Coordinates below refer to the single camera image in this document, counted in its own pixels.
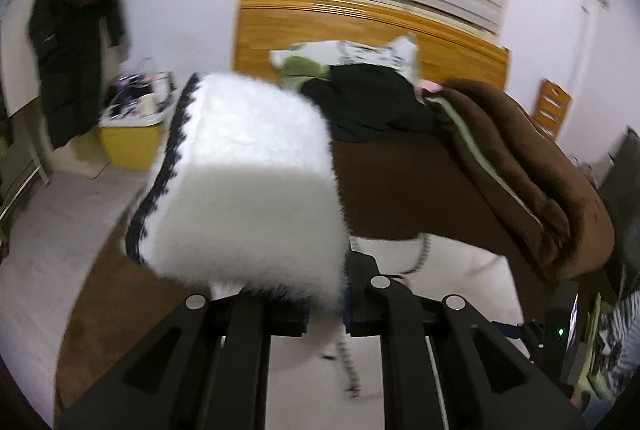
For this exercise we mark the black garment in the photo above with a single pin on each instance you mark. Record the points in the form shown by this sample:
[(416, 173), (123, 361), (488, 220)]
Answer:
[(375, 102)]

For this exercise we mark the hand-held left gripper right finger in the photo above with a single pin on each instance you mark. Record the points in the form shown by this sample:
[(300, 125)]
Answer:
[(360, 310)]

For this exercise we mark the black long coat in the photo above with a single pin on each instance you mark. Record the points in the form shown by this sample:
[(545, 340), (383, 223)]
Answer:
[(70, 59)]

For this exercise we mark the wooden chair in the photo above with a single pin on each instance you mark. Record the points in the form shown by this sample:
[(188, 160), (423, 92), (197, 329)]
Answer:
[(552, 107)]

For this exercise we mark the green cloth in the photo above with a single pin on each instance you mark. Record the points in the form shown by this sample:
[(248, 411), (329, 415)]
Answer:
[(300, 69)]

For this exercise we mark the pink cloth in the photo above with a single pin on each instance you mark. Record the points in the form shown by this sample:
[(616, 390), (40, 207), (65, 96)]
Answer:
[(429, 88)]

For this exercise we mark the white printed pillow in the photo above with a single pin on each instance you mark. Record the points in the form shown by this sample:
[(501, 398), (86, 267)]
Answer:
[(370, 54)]

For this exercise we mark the clutter of small toiletries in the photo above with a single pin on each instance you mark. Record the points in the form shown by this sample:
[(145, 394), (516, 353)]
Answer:
[(132, 92)]

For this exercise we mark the striped cloth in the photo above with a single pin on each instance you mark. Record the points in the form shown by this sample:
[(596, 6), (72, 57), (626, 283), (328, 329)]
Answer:
[(620, 325)]

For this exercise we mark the white fluffy sweater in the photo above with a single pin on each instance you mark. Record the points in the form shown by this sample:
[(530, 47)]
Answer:
[(240, 190)]

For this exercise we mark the dark panel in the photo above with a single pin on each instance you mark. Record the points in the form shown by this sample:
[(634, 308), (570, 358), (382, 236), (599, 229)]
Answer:
[(625, 190)]

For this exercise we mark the wooden headboard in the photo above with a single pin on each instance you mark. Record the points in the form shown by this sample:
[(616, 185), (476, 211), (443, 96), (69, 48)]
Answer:
[(320, 29)]

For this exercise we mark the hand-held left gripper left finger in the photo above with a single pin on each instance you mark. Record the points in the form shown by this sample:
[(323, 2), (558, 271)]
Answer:
[(285, 321)]

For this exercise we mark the folded brown blanket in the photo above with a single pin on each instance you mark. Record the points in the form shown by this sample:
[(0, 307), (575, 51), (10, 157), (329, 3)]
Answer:
[(510, 169)]

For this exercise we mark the yellow storage box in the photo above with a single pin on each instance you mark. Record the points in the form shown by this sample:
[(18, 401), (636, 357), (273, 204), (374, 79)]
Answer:
[(130, 142)]

